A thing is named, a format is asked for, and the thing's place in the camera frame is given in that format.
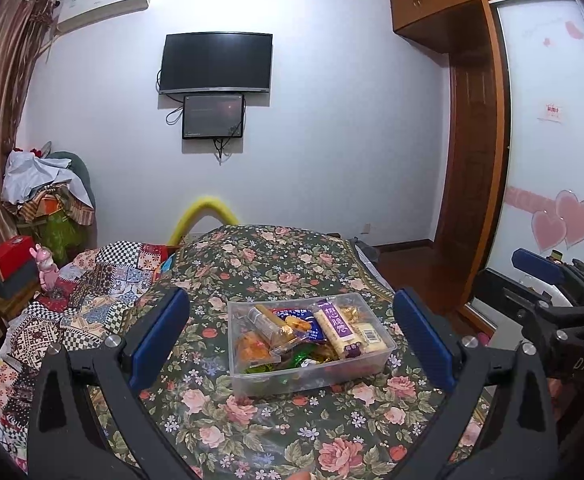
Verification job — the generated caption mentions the black wall television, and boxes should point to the black wall television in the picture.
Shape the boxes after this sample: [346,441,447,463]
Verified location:
[157,32,274,96]

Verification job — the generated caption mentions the frosted sliding door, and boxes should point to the frosted sliding door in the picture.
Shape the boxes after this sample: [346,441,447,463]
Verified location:
[471,0,584,312]

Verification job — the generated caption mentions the red box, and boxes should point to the red box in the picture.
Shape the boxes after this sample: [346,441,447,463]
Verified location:
[0,235,38,281]

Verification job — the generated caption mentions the pile of clothes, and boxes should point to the pile of clothes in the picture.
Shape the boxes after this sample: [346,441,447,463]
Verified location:
[0,142,97,267]

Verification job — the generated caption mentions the tan cake packet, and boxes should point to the tan cake packet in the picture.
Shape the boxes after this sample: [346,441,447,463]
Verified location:
[341,304,393,357]

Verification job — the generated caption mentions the clear bag with green stripes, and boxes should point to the clear bag with green stripes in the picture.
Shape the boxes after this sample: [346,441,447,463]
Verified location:
[248,304,300,353]

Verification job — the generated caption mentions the patchwork quilt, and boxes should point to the patchwork quilt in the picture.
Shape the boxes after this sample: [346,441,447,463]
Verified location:
[0,239,173,461]

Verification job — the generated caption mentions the white air conditioner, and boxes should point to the white air conditioner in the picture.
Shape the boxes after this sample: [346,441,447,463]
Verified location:
[54,0,157,35]

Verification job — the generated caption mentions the brown striped curtain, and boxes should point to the brown striped curtain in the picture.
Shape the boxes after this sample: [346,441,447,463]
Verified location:
[0,0,60,352]

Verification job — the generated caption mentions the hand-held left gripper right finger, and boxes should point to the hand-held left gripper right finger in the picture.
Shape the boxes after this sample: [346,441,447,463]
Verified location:
[393,287,560,480]

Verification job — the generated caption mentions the pink rabbit toy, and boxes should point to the pink rabbit toy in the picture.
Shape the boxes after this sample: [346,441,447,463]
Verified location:
[34,243,62,291]

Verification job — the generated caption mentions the dark box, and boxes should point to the dark box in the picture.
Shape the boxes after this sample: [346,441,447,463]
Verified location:
[0,262,43,302]

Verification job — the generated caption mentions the clear bread bag green stripes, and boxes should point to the clear bread bag green stripes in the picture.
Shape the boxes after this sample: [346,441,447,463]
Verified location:
[236,327,283,373]

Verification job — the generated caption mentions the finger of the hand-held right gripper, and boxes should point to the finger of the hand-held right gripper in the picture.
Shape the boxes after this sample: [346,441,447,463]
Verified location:
[511,248,584,307]
[473,268,584,347]

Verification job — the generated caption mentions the pink heart stickers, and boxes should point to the pink heart stickers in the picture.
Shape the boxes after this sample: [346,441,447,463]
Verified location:
[530,189,584,254]

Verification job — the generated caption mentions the wooden door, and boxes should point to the wooden door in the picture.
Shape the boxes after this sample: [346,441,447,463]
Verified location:
[431,0,514,312]

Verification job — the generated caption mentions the yellow foam tube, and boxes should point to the yellow foam tube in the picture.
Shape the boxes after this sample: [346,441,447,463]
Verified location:
[169,195,241,247]

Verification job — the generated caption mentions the blue chip packet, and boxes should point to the blue chip packet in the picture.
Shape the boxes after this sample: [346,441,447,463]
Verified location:
[272,307,323,345]

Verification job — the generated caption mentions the purple wafer packet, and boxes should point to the purple wafer packet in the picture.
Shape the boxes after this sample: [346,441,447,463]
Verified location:
[314,299,363,359]

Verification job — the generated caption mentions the black monitor cable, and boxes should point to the black monitor cable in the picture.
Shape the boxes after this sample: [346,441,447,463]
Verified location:
[214,135,236,164]

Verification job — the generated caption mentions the clear plastic container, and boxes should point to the clear plastic container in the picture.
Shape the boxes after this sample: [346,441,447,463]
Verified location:
[227,292,398,400]

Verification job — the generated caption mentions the small wall monitor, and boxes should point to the small wall monitor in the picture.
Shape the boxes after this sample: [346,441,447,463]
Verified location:
[181,92,247,140]

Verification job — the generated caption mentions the wooden overhead cabinet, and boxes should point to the wooden overhead cabinet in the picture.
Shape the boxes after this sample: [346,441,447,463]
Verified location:
[389,0,579,54]

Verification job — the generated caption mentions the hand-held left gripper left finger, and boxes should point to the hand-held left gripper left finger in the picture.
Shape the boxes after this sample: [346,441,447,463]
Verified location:
[26,287,190,480]

